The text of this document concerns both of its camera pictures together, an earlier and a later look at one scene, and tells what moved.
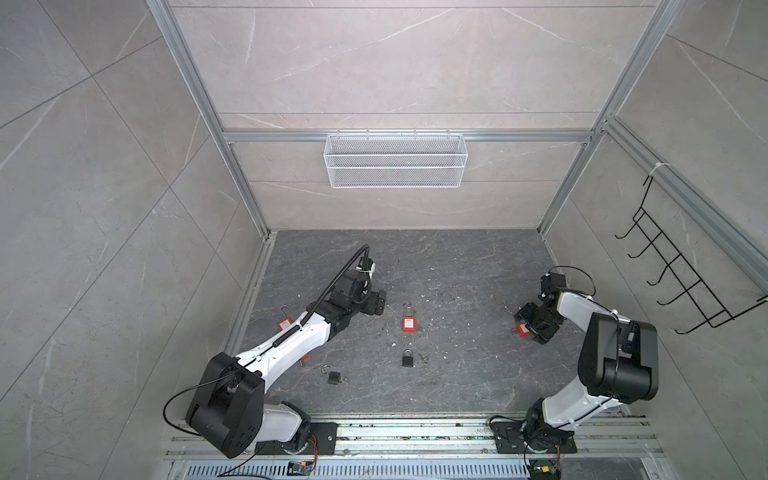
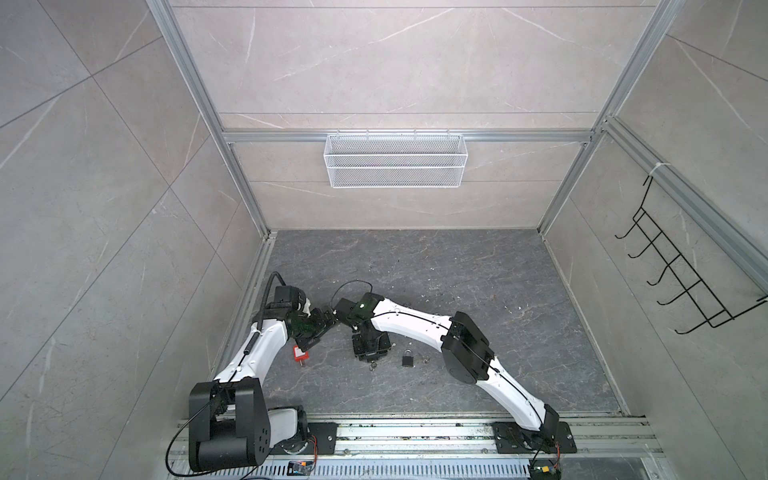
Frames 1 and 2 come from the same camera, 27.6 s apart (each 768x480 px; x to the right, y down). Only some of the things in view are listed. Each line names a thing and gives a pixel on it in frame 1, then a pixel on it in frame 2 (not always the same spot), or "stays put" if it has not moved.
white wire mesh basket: [390, 161] stays put
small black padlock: [407, 359] stays put
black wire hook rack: [694, 291] stays put
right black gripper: [542, 334] -> [379, 352]
